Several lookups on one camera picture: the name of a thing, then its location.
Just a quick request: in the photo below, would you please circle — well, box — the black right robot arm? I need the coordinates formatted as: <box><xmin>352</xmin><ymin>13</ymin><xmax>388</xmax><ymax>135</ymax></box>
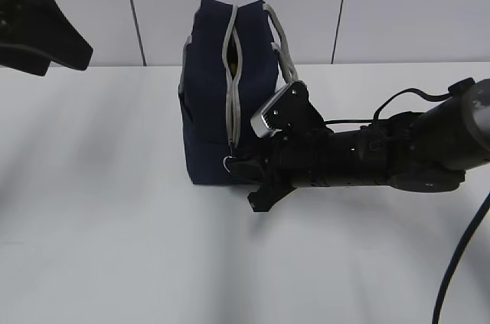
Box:
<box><xmin>224</xmin><ymin>78</ymin><xmax>489</xmax><ymax>212</ymax></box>

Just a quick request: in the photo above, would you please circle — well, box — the yellow banana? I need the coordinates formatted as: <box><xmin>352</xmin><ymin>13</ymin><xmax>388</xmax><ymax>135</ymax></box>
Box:
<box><xmin>227</xmin><ymin>44</ymin><xmax>238</xmax><ymax>77</ymax></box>

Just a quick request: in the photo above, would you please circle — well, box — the navy blue lunch bag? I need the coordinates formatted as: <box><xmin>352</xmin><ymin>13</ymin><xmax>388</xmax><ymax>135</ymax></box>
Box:
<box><xmin>178</xmin><ymin>0</ymin><xmax>298</xmax><ymax>186</ymax></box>

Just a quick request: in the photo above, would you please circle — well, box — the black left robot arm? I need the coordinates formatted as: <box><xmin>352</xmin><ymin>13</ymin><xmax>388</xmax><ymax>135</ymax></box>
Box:
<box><xmin>1</xmin><ymin>0</ymin><xmax>93</xmax><ymax>77</ymax></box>

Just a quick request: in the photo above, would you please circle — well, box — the black cable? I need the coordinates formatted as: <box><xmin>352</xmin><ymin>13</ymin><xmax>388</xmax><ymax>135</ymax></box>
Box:
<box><xmin>431</xmin><ymin>193</ymin><xmax>490</xmax><ymax>324</ymax></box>

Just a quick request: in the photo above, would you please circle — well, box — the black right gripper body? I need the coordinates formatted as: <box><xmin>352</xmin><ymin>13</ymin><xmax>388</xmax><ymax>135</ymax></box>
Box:
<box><xmin>228</xmin><ymin>136</ymin><xmax>345</xmax><ymax>212</ymax></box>

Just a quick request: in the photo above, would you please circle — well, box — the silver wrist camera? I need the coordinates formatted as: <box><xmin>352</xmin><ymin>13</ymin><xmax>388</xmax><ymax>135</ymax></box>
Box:
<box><xmin>250</xmin><ymin>81</ymin><xmax>325</xmax><ymax>138</ymax></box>

